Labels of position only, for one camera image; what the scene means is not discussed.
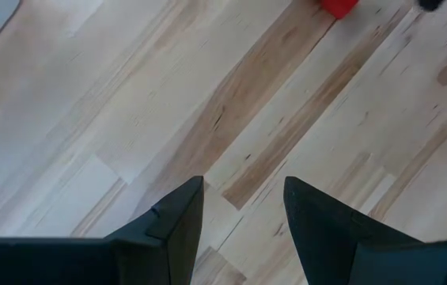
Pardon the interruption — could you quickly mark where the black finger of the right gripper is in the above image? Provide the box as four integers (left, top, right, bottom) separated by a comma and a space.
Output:
418, 0, 447, 12

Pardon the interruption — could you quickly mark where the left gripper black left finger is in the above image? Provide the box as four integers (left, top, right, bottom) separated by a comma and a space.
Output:
0, 176, 206, 285

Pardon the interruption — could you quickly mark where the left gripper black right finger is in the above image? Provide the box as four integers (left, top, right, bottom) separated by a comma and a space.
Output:
283, 176, 447, 285

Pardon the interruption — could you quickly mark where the small red wooden cube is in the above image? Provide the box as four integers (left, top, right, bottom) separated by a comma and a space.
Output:
320, 0, 361, 20

